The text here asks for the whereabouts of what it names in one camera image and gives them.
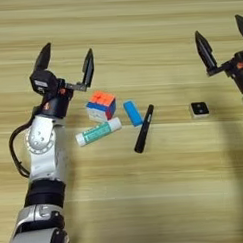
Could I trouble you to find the right gripper finger by box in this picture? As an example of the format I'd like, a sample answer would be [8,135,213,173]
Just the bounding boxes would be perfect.
[234,13,243,42]

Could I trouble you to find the black white square block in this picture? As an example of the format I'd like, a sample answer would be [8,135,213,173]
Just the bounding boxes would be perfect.
[189,101,211,121]

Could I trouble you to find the left gripper finger at rail-end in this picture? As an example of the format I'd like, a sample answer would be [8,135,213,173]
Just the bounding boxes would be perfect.
[80,48,96,89]

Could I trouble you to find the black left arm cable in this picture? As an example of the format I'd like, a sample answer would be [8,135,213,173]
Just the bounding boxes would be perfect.
[7,106,42,180]

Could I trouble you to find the green white glue stick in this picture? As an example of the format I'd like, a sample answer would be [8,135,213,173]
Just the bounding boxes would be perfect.
[74,116,124,149]

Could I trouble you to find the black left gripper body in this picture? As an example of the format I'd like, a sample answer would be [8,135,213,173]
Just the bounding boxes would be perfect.
[34,77,89,120]

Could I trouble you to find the multicolour puzzle cube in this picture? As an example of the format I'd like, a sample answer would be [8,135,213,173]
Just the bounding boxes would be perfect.
[84,90,119,124]

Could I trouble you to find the left gripper finger by box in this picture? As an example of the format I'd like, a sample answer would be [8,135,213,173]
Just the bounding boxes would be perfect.
[32,42,53,72]

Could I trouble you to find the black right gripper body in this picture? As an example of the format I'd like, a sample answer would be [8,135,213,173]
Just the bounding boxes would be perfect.
[204,48,243,98]

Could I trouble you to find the blue eraser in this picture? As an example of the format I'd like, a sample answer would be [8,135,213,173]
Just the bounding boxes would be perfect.
[122,99,145,128]

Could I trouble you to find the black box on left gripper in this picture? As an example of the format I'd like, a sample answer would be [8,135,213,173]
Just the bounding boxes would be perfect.
[29,69,59,95]

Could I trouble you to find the right gripper finger at rail-end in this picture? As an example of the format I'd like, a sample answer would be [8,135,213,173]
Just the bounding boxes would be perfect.
[194,29,219,73]

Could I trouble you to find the black marker pen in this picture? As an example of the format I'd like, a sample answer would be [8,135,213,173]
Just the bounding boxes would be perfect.
[132,103,157,155]

